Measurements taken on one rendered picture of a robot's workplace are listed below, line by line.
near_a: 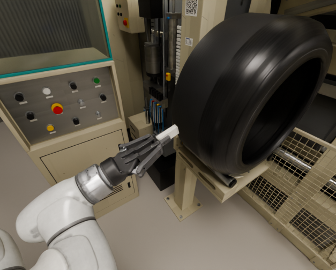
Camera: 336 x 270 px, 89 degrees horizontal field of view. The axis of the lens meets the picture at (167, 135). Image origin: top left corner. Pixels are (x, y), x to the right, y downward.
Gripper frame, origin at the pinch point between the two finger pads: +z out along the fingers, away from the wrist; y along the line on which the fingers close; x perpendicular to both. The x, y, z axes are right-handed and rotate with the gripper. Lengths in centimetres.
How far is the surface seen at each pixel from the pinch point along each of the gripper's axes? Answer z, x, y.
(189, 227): -3, 125, 10
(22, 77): -31, -14, 61
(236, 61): 23.2, -13.1, -3.8
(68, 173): -50, 45, 60
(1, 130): -143, 87, 268
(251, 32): 32.1, -16.6, -0.6
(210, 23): 42, -13, 25
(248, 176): 32, 51, -9
